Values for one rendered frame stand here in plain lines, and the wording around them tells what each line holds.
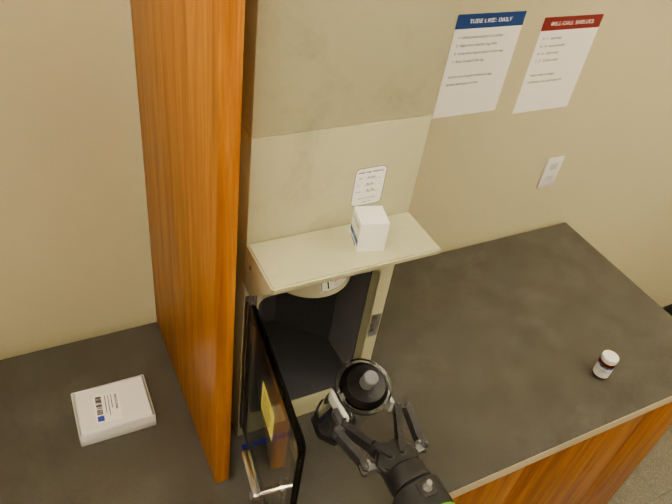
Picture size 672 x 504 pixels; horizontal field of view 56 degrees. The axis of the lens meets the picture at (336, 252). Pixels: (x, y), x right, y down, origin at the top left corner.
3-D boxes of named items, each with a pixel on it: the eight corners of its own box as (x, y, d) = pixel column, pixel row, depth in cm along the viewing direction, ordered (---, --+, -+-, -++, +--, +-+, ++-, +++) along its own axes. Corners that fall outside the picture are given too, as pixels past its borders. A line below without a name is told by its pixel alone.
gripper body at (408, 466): (439, 468, 106) (410, 424, 112) (396, 485, 103) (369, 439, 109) (429, 490, 111) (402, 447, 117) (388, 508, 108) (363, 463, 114)
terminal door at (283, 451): (245, 428, 137) (253, 299, 111) (283, 566, 116) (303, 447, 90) (242, 429, 137) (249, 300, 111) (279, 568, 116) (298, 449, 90)
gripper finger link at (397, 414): (398, 451, 110) (406, 451, 110) (395, 398, 118) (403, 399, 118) (394, 463, 112) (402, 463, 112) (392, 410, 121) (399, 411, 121)
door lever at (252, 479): (268, 450, 112) (269, 442, 110) (282, 499, 106) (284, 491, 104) (238, 457, 110) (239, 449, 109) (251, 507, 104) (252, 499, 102)
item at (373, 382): (330, 373, 118) (339, 360, 113) (373, 361, 122) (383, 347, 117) (348, 419, 115) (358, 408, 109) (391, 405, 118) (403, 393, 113)
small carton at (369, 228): (349, 233, 110) (354, 206, 106) (376, 232, 111) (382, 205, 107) (355, 252, 106) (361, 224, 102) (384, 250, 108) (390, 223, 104)
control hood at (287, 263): (243, 287, 111) (245, 244, 104) (399, 250, 124) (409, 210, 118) (267, 333, 103) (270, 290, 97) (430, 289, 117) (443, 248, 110)
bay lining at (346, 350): (216, 333, 153) (217, 219, 131) (312, 308, 164) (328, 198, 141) (251, 412, 138) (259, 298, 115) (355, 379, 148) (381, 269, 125)
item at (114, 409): (72, 403, 142) (70, 393, 140) (144, 384, 149) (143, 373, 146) (81, 447, 134) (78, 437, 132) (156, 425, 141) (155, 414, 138)
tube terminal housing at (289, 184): (203, 355, 157) (199, 65, 108) (319, 323, 170) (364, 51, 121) (236, 437, 141) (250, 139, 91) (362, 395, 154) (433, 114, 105)
